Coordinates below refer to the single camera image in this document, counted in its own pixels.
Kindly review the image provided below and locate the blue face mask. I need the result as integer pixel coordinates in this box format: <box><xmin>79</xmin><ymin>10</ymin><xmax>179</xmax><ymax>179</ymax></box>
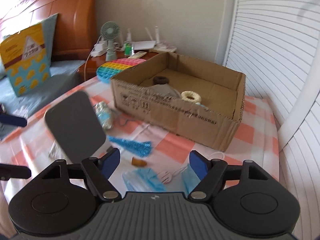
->
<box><xmin>122</xmin><ymin>168</ymin><xmax>167</xmax><ymax>193</ymax></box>
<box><xmin>181</xmin><ymin>164</ymin><xmax>200</xmax><ymax>196</ymax></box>

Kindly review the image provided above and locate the blue embroidered sachet pouch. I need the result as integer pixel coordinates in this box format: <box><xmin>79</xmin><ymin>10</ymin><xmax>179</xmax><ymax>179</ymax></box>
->
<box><xmin>94</xmin><ymin>101</ymin><xmax>114</xmax><ymax>131</ymax></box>

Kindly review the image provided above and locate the cream braided ring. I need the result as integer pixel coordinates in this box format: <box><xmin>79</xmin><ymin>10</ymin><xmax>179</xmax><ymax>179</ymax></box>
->
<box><xmin>180</xmin><ymin>90</ymin><xmax>201</xmax><ymax>104</ymax></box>

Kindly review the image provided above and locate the beige linen sachet bag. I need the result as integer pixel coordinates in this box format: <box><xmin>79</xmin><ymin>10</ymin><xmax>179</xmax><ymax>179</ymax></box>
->
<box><xmin>148</xmin><ymin>84</ymin><xmax>181</xmax><ymax>99</ymax></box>

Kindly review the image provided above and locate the brown braided ring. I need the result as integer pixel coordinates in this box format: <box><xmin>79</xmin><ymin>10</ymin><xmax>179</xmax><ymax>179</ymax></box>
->
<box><xmin>152</xmin><ymin>75</ymin><xmax>171</xmax><ymax>86</ymax></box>

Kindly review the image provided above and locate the white phone stand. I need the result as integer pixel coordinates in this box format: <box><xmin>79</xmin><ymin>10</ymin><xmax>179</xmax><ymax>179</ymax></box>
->
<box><xmin>44</xmin><ymin>91</ymin><xmax>120</xmax><ymax>168</ymax></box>

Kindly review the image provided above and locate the yellow blue snack bag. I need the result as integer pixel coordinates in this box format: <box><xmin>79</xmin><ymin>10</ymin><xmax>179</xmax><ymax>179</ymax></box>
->
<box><xmin>1</xmin><ymin>23</ymin><xmax>51</xmax><ymax>96</ymax></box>

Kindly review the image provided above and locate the small brown thimble object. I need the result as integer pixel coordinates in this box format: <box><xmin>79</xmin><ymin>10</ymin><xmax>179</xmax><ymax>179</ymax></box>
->
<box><xmin>131</xmin><ymin>157</ymin><xmax>148</xmax><ymax>167</ymax></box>

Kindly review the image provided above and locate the checkered pink tablecloth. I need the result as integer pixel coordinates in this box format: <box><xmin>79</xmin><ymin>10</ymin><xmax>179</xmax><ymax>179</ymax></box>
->
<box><xmin>0</xmin><ymin>74</ymin><xmax>281</xmax><ymax>238</ymax></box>

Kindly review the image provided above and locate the blue tassel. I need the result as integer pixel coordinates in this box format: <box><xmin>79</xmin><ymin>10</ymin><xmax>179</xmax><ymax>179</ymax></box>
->
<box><xmin>107</xmin><ymin>135</ymin><xmax>152</xmax><ymax>158</ymax></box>

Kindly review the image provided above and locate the rainbow pop-it toy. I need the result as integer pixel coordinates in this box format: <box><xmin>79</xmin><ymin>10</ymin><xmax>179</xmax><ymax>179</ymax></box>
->
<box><xmin>96</xmin><ymin>58</ymin><xmax>145</xmax><ymax>83</ymax></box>

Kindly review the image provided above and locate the wooden bed headboard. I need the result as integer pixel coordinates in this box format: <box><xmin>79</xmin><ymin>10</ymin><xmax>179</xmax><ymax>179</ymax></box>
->
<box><xmin>0</xmin><ymin>0</ymin><xmax>104</xmax><ymax>61</ymax></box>

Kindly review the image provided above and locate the cardboard box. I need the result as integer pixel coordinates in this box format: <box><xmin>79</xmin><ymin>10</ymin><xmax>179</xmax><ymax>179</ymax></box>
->
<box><xmin>110</xmin><ymin>53</ymin><xmax>246</xmax><ymax>151</ymax></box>

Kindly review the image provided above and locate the white power strip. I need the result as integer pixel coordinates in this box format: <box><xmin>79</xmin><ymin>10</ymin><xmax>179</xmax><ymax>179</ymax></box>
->
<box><xmin>91</xmin><ymin>41</ymin><xmax>107</xmax><ymax>57</ymax></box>

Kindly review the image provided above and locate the green desk fan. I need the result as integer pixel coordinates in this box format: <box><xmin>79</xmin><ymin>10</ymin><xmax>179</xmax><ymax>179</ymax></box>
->
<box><xmin>100</xmin><ymin>21</ymin><xmax>120</xmax><ymax>62</ymax></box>

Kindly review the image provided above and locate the green small bottle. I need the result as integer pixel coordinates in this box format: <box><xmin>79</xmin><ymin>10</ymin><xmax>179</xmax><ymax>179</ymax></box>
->
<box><xmin>124</xmin><ymin>42</ymin><xmax>134</xmax><ymax>57</ymax></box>

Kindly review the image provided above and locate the white remote control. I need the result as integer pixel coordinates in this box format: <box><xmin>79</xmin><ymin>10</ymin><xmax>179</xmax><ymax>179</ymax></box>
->
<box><xmin>129</xmin><ymin>51</ymin><xmax>147</xmax><ymax>59</ymax></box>

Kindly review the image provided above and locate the white wifi router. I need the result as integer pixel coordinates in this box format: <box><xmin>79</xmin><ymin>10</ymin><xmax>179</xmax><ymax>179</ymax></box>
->
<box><xmin>133</xmin><ymin>26</ymin><xmax>177</xmax><ymax>53</ymax></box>

